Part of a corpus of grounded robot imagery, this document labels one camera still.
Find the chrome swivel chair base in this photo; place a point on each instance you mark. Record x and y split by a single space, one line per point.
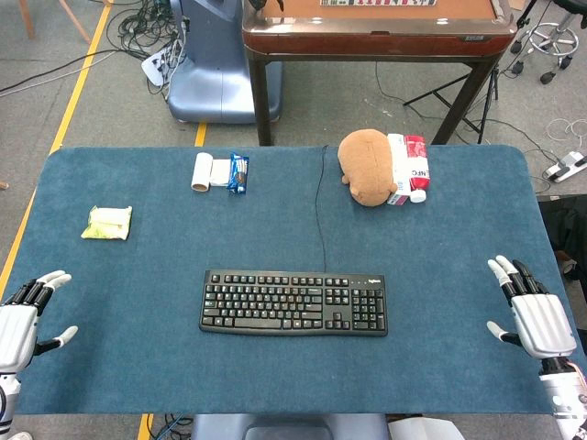
548 43

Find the black computer keyboard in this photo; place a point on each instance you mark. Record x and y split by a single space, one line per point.
293 303

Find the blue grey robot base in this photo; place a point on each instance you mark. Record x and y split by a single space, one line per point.
220 64

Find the red white juice carton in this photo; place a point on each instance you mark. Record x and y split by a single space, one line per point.
410 167

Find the blue cookie packet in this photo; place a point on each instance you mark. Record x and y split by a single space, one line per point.
238 173

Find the blue felt table mat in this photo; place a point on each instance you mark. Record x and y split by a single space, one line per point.
284 376

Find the white folded tissue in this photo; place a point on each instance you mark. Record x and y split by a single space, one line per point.
220 172

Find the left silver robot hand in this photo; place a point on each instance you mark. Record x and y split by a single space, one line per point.
16 327

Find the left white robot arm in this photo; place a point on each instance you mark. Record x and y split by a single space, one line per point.
7 399

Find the brown plush capybara toy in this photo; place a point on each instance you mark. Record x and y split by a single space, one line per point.
367 167

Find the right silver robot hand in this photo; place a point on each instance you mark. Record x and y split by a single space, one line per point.
541 323

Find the brown mahjong table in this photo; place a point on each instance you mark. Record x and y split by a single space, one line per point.
380 32

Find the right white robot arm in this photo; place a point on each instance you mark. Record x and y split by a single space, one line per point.
564 399

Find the black folding stand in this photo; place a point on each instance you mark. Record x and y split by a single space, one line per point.
463 98

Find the white paper roll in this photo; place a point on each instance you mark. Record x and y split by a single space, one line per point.
201 172

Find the white power strip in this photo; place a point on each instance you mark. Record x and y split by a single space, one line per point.
566 166
158 64

